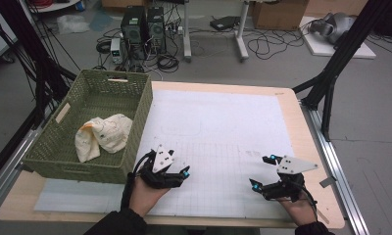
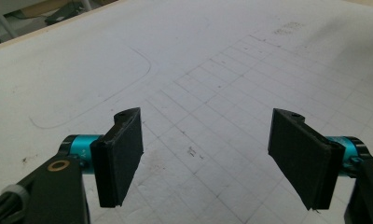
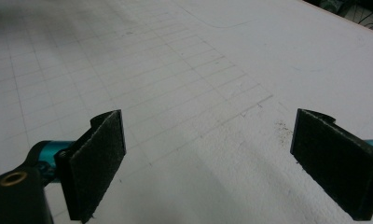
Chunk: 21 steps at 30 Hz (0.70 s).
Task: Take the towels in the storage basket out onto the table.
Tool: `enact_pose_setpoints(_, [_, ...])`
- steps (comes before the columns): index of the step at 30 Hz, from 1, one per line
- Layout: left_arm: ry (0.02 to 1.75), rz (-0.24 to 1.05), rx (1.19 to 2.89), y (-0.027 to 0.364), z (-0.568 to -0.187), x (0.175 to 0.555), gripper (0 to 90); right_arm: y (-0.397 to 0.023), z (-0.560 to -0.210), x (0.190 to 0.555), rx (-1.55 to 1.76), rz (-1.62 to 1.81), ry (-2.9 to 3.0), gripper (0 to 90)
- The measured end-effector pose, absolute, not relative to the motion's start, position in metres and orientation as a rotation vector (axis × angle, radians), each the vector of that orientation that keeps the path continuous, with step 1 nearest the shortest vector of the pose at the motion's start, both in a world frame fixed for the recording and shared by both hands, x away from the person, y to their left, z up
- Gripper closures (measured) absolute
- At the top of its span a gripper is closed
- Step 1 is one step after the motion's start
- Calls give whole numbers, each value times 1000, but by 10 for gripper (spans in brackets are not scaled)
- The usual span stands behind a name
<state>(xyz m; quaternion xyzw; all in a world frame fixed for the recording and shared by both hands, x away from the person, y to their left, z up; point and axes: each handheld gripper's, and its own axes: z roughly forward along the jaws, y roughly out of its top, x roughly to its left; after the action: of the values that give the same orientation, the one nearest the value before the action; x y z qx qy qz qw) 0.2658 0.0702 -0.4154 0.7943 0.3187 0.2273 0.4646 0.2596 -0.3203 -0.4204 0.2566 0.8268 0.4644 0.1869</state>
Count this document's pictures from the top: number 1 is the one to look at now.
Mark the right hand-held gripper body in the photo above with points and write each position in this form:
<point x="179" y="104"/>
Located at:
<point x="292" y="187"/>

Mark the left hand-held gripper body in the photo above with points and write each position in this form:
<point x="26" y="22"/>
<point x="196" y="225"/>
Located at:
<point x="159" y="161"/>

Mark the cream printed cloth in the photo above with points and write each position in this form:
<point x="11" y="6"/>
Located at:
<point x="109" y="133"/>

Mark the green woven basket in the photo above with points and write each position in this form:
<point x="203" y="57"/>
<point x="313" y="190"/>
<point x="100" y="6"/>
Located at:
<point x="86" y="173"/>

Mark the person's right hand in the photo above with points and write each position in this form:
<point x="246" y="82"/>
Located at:
<point x="302" y="210"/>

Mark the person's left hand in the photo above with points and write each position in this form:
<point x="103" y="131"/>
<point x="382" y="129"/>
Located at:
<point x="145" y="197"/>

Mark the white grid mat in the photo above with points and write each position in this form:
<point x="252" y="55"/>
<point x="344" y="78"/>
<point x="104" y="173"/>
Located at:
<point x="217" y="114"/>

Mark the white bench power supply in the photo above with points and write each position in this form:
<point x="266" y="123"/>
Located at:
<point x="116" y="49"/>

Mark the white desk leg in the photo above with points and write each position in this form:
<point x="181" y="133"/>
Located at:
<point x="186" y="32"/>
<point x="241" y="36"/>

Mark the white floor board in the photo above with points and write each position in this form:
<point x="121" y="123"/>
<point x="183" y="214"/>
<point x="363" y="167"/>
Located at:
<point x="321" y="49"/>

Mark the white power strip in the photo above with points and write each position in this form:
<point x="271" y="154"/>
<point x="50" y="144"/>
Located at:
<point x="174" y="30"/>

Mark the black computer tower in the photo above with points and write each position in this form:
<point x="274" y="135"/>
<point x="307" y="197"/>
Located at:
<point x="133" y="29"/>
<point x="156" y="29"/>

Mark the black flat device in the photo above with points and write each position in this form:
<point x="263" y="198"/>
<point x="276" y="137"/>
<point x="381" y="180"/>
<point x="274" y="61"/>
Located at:
<point x="225" y="23"/>

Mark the large cardboard box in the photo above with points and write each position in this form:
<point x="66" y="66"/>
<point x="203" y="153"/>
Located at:
<point x="279" y="14"/>

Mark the teal floor sheet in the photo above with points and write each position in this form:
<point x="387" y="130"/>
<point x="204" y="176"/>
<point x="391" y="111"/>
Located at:
<point x="101" y="21"/>

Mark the clear plastic bag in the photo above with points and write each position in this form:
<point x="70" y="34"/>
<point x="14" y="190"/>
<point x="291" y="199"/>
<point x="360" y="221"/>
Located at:
<point x="72" y="24"/>

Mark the grey metal bracket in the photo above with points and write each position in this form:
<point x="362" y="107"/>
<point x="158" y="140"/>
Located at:
<point x="328" y="182"/>

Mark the aluminium rail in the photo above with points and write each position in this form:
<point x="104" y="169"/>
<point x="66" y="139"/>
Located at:
<point x="341" y="179"/>
<point x="8" y="173"/>

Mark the black frame stand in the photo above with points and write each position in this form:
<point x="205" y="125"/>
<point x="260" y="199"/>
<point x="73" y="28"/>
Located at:
<point x="341" y="55"/>
<point x="37" y="65"/>

